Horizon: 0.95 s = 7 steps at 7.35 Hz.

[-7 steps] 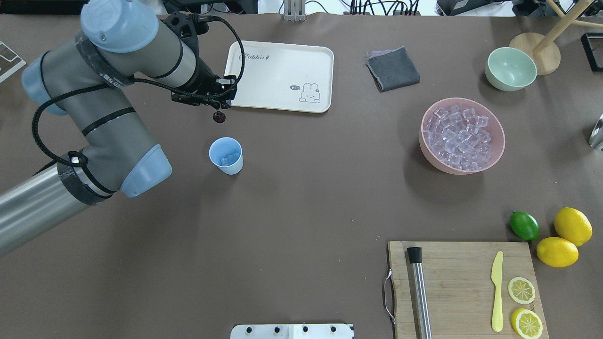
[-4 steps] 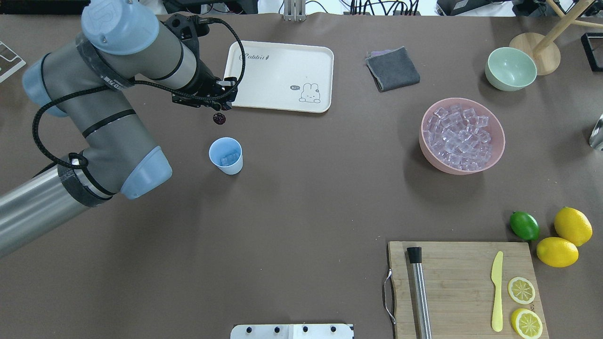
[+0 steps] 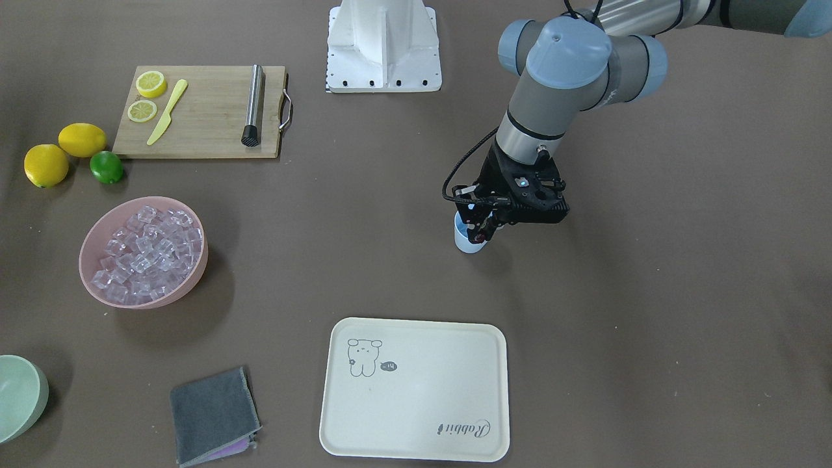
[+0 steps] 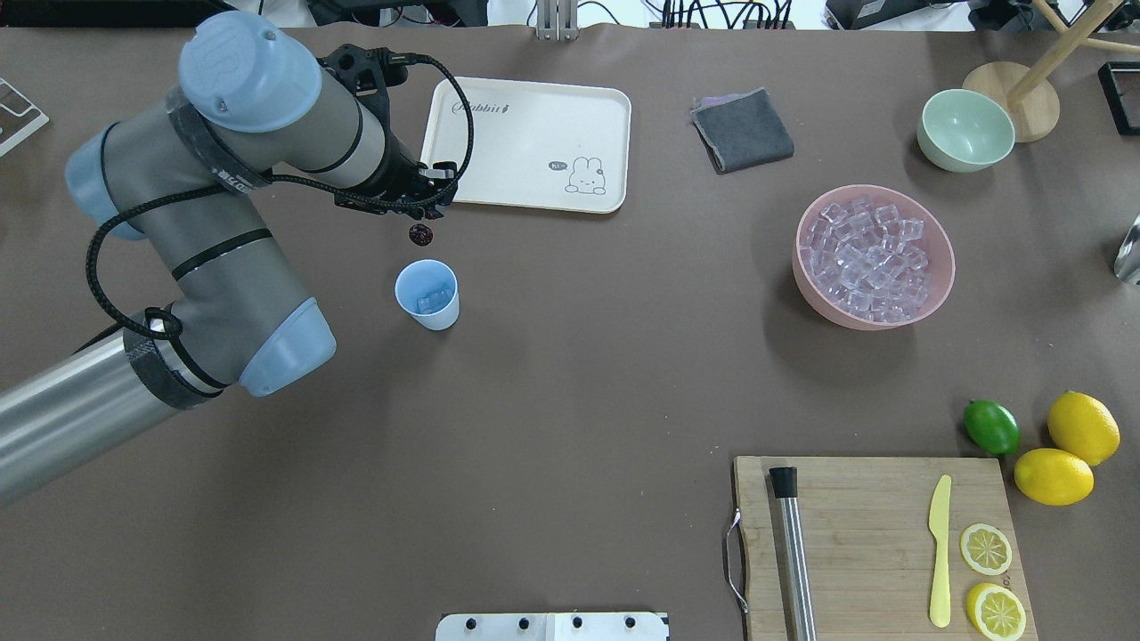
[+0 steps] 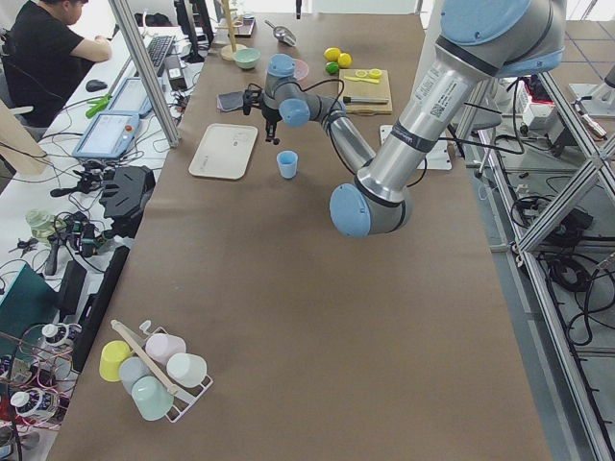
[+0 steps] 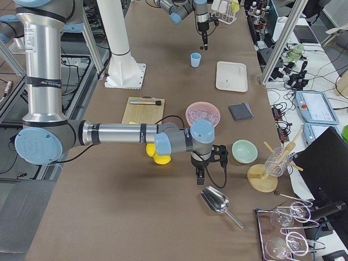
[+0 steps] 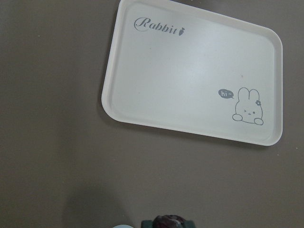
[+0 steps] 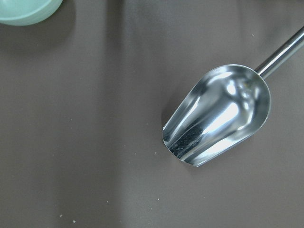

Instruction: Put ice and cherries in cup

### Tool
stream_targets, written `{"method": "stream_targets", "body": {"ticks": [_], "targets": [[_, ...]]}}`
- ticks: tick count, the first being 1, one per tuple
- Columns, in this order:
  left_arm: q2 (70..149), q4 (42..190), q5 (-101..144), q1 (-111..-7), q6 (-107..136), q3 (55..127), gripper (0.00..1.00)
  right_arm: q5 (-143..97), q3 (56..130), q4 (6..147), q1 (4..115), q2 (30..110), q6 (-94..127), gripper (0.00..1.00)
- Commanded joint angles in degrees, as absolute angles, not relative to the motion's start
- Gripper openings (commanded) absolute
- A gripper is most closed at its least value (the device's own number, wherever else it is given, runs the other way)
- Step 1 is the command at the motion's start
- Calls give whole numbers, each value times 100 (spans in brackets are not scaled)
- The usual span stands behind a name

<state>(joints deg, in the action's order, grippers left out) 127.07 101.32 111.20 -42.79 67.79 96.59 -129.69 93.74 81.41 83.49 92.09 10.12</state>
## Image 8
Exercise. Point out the steel ice scoop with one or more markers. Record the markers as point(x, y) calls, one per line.
point(227, 105)

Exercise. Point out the mint green bowl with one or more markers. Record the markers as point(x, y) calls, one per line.
point(27, 12)

